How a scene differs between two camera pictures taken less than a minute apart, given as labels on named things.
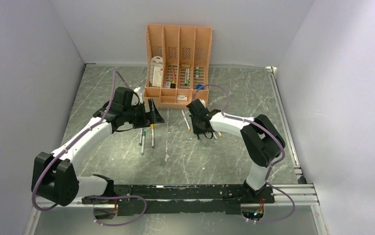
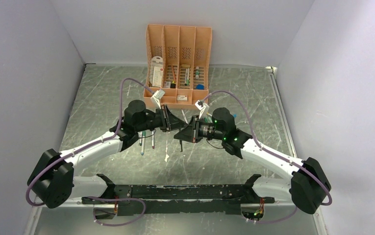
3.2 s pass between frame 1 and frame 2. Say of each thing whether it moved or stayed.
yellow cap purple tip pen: stayed
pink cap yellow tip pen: stayed
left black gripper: moved
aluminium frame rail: stayed
